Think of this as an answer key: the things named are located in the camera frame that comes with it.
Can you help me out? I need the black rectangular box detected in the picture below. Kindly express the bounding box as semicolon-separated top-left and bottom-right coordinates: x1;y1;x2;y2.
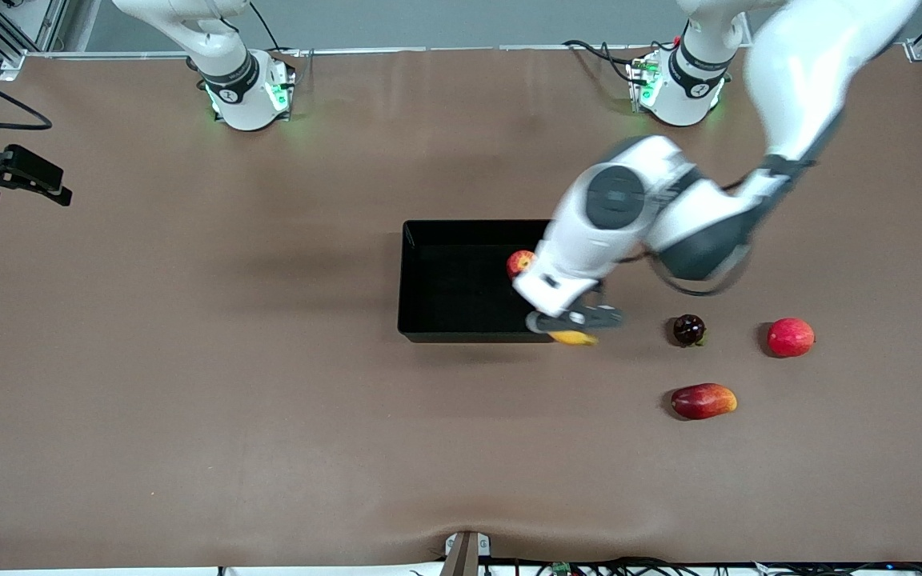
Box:
397;220;566;344

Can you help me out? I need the dark purple mangosteen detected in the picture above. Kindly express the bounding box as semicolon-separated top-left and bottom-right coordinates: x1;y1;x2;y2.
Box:
673;314;708;348

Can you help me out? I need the red yellow mango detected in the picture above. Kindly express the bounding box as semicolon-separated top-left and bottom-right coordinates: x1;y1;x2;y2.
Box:
671;382;738;421

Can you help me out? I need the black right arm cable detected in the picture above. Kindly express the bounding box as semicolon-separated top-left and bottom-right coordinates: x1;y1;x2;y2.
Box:
0;62;54;131

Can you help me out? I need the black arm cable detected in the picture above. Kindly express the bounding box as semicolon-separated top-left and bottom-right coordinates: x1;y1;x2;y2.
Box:
629;152;838;298
0;62;54;131

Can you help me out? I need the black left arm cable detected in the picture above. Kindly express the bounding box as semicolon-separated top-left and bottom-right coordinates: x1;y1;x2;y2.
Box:
629;152;838;298

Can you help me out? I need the black left base cable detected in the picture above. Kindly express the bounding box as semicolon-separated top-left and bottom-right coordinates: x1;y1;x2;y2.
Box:
563;38;639;85

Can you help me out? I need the black base cable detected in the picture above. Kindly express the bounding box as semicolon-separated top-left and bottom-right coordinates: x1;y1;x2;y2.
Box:
563;38;639;85
247;0;303;57

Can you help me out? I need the aluminium table rail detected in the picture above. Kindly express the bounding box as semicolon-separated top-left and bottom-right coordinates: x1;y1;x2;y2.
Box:
21;44;910;61

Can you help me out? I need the black right base cable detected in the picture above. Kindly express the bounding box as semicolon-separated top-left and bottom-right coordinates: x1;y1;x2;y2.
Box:
247;0;303;57

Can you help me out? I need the metal table edge bracket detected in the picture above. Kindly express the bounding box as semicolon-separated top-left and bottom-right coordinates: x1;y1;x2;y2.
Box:
443;530;492;576

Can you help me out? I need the black cable bundle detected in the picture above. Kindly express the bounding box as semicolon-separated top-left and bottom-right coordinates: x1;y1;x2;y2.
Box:
409;556;922;576

